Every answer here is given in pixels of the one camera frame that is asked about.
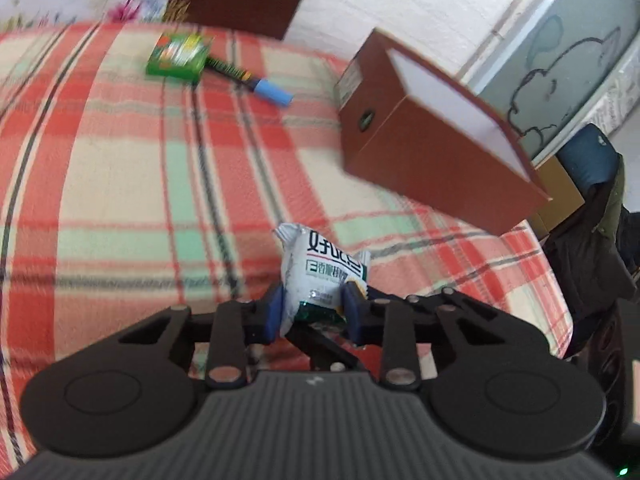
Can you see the dark jacket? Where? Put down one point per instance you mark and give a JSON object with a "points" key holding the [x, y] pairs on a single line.
{"points": [[585, 260]]}

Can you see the blue chair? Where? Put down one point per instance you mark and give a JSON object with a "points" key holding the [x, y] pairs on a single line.
{"points": [[590, 160]]}

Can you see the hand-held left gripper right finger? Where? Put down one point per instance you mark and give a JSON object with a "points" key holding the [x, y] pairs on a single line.
{"points": [[350, 316]]}

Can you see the plaid blanket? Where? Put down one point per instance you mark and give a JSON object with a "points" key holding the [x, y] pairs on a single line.
{"points": [[125, 160]]}

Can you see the green small box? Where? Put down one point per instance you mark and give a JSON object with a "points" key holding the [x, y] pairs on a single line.
{"points": [[177, 55]]}

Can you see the tan cardboard carton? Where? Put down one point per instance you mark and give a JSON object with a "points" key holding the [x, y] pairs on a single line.
{"points": [[555, 185]]}

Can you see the black marker with blue cap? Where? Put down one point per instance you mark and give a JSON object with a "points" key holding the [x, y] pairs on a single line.
{"points": [[272, 92]]}

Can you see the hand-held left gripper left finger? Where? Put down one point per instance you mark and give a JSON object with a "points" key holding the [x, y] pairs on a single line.
{"points": [[274, 311]]}

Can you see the cabinet with cartoon glass door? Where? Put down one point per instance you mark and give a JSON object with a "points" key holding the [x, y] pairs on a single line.
{"points": [[565, 60]]}

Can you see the brown cardboard box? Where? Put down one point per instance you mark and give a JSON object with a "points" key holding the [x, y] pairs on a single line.
{"points": [[425, 160]]}

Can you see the white snack packet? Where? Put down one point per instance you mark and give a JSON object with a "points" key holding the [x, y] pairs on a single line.
{"points": [[325, 270]]}

